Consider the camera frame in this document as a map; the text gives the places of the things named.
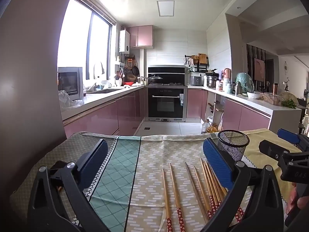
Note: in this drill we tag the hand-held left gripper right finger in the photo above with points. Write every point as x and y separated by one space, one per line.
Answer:
217 164

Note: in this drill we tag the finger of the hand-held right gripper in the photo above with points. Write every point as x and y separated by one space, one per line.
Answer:
287 135
270 147

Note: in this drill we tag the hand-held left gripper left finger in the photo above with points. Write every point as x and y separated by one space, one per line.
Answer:
96 159

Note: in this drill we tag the black mesh utensil holder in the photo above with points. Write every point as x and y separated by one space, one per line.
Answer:
231 149

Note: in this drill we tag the bundle of wooden chopsticks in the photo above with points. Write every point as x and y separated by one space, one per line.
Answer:
201 188

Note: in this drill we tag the dark brown wooden chopstick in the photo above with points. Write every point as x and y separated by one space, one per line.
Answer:
195 188

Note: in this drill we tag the person's right hand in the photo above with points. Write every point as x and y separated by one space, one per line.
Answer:
292 198

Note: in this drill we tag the green herbs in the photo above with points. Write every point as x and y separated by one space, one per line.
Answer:
289 104

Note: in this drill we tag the clear glass container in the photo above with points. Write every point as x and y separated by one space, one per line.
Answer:
272 99

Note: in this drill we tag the curved pink base cabinet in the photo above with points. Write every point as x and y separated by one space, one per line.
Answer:
243 118

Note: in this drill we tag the clear plastic bottle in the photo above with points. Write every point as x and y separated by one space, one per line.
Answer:
205 127

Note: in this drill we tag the long pink base cabinet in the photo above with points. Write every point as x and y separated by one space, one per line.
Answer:
103 118

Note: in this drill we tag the white bowl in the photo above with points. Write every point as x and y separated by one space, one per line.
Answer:
254 95

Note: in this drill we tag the patchwork patterned tablecloth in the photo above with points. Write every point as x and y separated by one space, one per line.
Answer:
154 154

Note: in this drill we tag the narrow pink base cabinet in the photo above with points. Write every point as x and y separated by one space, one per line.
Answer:
195 104

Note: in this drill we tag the teal plastic bag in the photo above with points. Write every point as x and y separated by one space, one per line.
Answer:
246 82

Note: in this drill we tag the steel thermos bottle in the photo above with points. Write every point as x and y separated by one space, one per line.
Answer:
238 88

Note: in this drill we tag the clear plastic bag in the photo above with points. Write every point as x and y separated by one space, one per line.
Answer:
64 100

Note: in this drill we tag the black built-in oven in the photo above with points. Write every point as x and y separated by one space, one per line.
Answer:
166 104

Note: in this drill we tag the silver microwave oven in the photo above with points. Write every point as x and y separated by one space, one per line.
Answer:
70 82

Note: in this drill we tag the stainless steel pot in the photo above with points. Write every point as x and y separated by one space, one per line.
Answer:
212 82

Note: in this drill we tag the pink thermos jug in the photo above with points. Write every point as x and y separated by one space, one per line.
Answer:
227 73

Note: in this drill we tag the silver rice cooker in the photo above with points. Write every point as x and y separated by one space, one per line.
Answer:
196 81

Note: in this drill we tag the wooden bowl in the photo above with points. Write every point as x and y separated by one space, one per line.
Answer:
131 78

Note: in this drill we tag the hanging black frying pan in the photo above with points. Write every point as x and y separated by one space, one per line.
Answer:
136 70

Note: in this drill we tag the wok with glass lid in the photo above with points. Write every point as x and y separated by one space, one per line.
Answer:
155 79

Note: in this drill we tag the black range hood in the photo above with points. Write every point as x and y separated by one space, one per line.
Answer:
169 70

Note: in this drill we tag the wooden cutting board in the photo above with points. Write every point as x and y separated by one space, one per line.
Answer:
203 58

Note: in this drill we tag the kitchen window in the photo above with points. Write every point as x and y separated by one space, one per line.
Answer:
77 41

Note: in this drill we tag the ceiling light panel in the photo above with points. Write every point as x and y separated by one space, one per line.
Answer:
165 8

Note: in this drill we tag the wall clock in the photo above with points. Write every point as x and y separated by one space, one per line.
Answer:
286 68

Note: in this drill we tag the framed wall painting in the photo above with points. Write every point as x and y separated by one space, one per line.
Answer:
259 69

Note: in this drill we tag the black wall shelf rack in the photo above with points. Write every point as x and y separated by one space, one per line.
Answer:
193 65

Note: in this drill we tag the white wall water heater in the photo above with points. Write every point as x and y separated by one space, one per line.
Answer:
124 42

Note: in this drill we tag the pink wall cabinet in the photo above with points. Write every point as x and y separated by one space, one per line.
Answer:
141 36

